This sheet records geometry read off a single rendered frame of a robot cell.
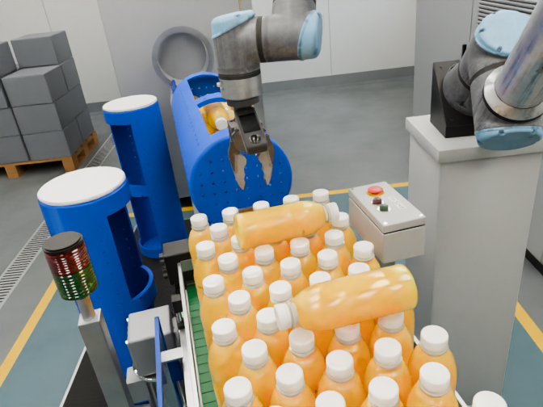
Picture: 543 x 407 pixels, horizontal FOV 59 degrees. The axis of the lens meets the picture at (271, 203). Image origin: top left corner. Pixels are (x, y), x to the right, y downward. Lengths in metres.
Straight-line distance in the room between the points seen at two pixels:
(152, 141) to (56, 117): 2.36
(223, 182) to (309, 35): 0.50
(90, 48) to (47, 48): 1.67
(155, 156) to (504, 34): 1.79
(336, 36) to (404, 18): 0.88
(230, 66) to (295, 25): 0.15
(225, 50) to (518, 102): 0.65
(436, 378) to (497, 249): 1.02
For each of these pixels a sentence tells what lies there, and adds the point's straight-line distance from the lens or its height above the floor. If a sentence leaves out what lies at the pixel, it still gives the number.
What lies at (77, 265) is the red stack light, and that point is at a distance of 0.84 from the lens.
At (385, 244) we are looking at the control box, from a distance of 1.07.
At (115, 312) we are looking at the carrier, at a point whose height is 0.60.
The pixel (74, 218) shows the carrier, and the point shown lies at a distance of 1.58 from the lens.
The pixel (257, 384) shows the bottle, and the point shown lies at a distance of 0.76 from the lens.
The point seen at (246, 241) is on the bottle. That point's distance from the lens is 0.93.
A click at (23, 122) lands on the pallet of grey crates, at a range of 4.96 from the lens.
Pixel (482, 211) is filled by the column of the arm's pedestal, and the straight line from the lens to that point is 1.58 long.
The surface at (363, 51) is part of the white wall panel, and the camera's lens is 6.60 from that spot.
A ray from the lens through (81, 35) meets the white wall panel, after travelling 6.73.
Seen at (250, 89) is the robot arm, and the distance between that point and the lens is 1.01.
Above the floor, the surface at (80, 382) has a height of 0.15.
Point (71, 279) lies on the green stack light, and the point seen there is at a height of 1.20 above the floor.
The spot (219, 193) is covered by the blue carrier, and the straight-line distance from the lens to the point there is 1.30.
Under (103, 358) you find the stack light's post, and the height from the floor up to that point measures 1.02.
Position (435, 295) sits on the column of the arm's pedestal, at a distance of 1.71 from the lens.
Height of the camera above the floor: 1.63
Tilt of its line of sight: 27 degrees down
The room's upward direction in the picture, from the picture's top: 7 degrees counter-clockwise
